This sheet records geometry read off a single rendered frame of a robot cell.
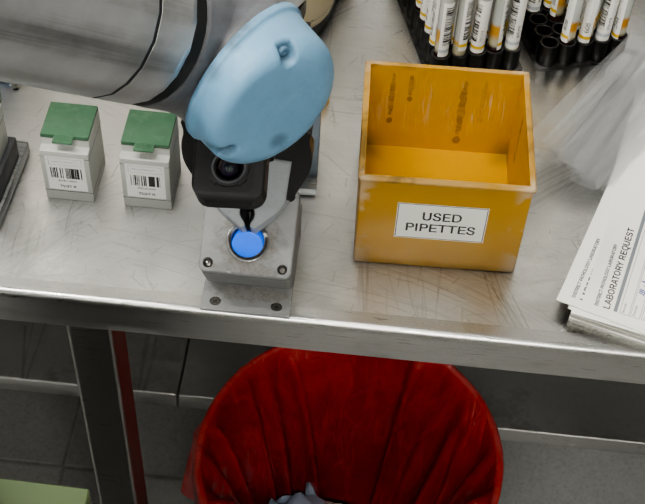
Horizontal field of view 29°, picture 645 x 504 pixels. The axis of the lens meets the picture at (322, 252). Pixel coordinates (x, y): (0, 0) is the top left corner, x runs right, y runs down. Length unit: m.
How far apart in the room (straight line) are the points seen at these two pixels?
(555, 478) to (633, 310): 0.97
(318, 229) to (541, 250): 0.18
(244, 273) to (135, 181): 0.14
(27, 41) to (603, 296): 0.61
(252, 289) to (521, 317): 0.21
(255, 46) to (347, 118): 0.57
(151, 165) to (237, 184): 0.25
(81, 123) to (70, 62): 0.51
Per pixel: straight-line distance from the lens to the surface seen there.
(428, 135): 1.08
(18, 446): 1.97
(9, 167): 1.06
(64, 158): 1.03
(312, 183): 1.05
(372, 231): 0.98
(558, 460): 1.97
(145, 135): 1.02
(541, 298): 1.01
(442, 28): 1.14
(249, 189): 0.77
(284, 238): 0.94
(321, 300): 0.99
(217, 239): 0.94
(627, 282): 1.02
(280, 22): 0.58
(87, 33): 0.52
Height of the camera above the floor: 1.65
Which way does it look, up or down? 50 degrees down
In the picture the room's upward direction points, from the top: 4 degrees clockwise
